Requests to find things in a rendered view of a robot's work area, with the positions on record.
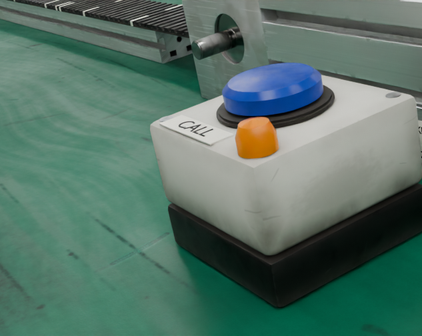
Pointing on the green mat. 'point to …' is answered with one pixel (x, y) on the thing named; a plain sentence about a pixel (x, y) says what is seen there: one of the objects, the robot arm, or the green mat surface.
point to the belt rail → (94, 31)
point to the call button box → (295, 188)
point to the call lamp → (256, 138)
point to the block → (226, 40)
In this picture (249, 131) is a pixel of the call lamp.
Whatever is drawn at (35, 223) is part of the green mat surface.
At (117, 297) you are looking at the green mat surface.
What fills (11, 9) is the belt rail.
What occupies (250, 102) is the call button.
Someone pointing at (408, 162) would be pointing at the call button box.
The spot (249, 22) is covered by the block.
